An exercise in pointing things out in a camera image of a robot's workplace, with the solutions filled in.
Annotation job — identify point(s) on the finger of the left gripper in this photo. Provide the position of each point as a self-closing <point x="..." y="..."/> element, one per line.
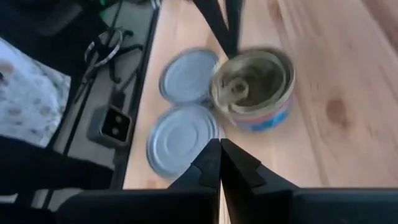
<point x="236" y="15"/>
<point x="214" y="18"/>

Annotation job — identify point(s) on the pink blue label can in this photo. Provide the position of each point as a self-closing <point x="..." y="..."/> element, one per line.
<point x="258" y="93"/>

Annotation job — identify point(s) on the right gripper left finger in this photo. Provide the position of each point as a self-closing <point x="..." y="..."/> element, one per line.
<point x="140" y="208"/>

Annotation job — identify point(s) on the green label tuna can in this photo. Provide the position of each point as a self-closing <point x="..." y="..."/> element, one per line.
<point x="188" y="76"/>
<point x="183" y="140"/>

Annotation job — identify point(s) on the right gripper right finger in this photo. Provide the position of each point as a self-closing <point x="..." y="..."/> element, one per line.
<point x="311" y="208"/>

